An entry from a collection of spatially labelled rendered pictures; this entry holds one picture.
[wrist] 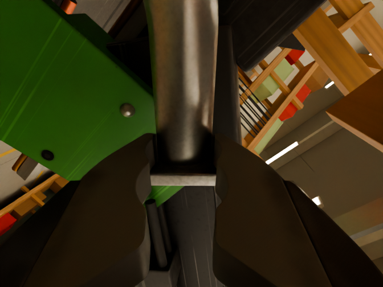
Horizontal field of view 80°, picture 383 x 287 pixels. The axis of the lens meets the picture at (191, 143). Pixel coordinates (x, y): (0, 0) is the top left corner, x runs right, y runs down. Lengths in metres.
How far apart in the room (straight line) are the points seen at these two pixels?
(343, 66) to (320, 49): 0.10
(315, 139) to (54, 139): 7.53
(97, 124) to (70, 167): 0.05
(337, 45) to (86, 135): 0.89
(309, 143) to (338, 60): 6.74
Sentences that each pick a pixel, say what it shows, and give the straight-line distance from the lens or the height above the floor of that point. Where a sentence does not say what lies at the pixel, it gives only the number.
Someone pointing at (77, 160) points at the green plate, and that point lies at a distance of 0.22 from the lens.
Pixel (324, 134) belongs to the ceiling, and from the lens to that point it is 7.63.
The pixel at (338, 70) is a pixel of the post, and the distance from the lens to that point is 0.98.
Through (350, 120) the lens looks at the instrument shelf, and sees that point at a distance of 0.64.
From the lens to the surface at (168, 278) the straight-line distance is 0.26.
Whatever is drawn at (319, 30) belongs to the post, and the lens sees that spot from 0.96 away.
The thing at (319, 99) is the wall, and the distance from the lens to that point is 9.48.
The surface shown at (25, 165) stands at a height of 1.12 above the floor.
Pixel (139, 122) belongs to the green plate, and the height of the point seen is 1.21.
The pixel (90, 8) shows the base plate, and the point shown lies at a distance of 0.67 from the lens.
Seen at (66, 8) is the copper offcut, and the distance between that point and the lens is 0.59.
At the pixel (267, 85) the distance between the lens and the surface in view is 3.29.
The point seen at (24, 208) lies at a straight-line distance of 5.90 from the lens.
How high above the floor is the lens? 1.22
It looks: 7 degrees up
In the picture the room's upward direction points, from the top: 136 degrees clockwise
